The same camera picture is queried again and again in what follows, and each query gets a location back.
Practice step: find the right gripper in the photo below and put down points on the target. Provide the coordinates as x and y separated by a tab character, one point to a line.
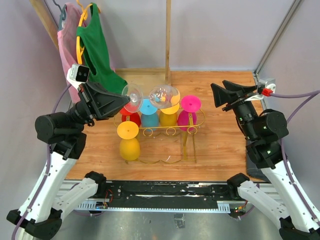
222	95

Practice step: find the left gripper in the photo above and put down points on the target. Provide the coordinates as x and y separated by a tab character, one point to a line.
101	103

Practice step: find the red plastic wine glass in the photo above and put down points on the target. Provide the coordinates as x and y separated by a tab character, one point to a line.
130	116

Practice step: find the magenta plastic wine glass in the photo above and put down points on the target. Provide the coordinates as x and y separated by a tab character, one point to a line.
190	105

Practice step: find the blue plastic wine glass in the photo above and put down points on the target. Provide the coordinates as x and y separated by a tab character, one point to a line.
149	116

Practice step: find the yellow wine glass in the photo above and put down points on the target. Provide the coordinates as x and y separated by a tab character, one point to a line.
168	116
129	147

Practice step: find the clear plastic wine glass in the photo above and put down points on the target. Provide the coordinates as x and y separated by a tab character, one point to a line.
161	97

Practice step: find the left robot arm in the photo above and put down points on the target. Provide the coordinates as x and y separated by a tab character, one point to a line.
41	215

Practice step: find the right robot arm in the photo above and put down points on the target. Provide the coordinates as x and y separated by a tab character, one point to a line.
295	217

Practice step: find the wooden clothes rack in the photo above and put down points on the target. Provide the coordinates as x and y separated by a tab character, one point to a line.
144	77

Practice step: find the green tank top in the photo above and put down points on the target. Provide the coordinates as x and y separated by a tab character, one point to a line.
104	74

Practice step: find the yellow clothes hanger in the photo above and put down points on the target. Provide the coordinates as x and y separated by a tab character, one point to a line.
89	37

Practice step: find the grey checked cloth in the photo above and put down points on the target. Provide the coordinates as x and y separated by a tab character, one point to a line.
252	170

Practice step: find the pink shirt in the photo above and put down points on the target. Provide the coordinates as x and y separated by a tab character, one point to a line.
67	37

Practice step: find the grey clothes hanger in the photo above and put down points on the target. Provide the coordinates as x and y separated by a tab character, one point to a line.
62	16

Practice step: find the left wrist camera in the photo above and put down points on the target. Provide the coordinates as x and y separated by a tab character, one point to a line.
77	75

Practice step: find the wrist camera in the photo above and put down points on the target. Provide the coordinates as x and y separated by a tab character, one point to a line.
77	75
264	88

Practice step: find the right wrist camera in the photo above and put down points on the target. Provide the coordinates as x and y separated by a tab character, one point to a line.
264	88

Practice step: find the gold wire glass rack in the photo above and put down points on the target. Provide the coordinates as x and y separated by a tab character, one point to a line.
168	144

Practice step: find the black mounting base rail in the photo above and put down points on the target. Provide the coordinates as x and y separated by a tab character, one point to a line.
166	195

